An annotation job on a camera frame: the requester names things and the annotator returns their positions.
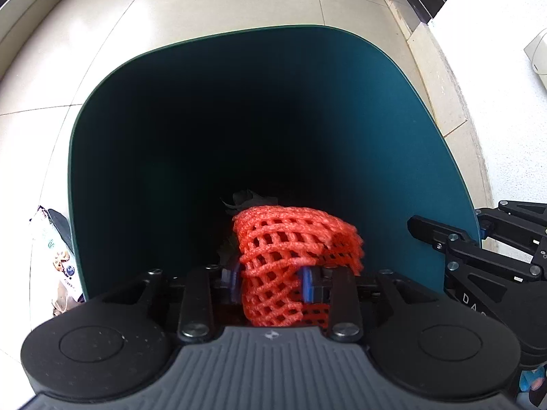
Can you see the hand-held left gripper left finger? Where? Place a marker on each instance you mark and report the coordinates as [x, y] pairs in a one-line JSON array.
[[234, 282]]

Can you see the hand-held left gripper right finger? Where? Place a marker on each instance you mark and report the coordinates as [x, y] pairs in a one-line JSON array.
[[305, 285]]

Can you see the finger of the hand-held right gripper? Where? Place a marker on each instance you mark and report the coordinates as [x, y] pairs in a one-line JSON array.
[[513, 211], [436, 230]]

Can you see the orange foam fruit net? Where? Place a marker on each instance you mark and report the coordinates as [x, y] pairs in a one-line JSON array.
[[277, 239]]

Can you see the teal plastic bin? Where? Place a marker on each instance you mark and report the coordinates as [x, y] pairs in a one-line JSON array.
[[384, 136]]

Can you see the dark crumpled scrap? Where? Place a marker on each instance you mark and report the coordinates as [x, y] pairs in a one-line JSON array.
[[245, 200]]

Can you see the white appliance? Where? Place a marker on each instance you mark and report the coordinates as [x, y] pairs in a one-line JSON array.
[[539, 53]]

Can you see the white purple biscuit packet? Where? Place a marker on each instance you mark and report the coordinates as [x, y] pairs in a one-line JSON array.
[[57, 256]]

